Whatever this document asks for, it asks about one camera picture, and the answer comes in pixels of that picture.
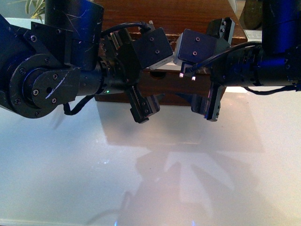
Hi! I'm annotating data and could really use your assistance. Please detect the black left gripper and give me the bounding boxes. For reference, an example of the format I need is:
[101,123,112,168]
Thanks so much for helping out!
[101,30,165,123]

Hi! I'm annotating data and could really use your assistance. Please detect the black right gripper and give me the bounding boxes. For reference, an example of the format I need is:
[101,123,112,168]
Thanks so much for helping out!
[176,17,235,121]

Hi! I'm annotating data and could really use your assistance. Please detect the brown wooden drawer cabinet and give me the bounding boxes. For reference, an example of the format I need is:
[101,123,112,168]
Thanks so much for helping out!
[96,0,247,106]

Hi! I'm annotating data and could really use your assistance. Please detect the spider plant in white pot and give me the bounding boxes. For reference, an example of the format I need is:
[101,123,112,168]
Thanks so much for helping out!
[25,0,46,22]

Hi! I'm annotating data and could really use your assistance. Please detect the black right camera cable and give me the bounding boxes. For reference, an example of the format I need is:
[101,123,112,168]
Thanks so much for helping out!
[180,41,263,78]

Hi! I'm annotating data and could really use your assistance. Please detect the black camera cable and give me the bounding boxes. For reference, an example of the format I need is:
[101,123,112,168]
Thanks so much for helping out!
[101,21,151,38]
[180,41,263,78]

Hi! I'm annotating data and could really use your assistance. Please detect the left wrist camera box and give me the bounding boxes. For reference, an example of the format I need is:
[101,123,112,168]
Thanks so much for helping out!
[133,28,174,70]

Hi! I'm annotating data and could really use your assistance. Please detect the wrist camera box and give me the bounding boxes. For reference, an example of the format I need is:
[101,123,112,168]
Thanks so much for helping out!
[173,29,218,65]
[133,28,174,70]

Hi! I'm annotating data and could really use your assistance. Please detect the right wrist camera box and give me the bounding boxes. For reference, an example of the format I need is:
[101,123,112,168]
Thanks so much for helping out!
[173,29,218,65]

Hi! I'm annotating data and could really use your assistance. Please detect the black left camera cable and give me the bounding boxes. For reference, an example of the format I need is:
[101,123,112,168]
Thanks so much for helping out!
[101,21,151,38]

